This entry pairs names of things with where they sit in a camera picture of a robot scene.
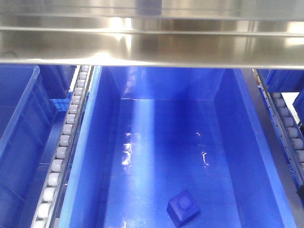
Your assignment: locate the blue bin at right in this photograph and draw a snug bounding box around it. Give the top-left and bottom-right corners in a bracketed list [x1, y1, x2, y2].
[257, 69, 304, 93]

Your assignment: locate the blue bin behind left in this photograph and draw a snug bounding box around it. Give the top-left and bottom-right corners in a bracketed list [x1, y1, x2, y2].
[39, 65, 76, 99]

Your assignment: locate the blue bin at left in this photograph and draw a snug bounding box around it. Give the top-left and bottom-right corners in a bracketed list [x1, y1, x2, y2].
[0, 64, 57, 228]

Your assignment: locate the small blue plastic part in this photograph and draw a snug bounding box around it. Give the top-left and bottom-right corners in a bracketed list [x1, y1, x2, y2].
[166, 190, 200, 228]

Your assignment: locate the large blue plastic bin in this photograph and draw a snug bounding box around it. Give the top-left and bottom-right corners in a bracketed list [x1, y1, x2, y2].
[59, 66, 296, 228]

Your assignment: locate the left white roller track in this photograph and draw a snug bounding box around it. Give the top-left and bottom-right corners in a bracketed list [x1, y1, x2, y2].
[30, 65, 95, 228]

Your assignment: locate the right white roller track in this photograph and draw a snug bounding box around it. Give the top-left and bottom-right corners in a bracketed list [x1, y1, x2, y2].
[252, 69, 304, 186]

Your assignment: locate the stainless steel shelf beam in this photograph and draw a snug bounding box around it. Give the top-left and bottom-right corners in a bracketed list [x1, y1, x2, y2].
[0, 0, 304, 69]

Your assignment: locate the white roller track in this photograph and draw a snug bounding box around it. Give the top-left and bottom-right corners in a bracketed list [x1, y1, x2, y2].
[252, 69, 304, 186]
[30, 65, 95, 228]

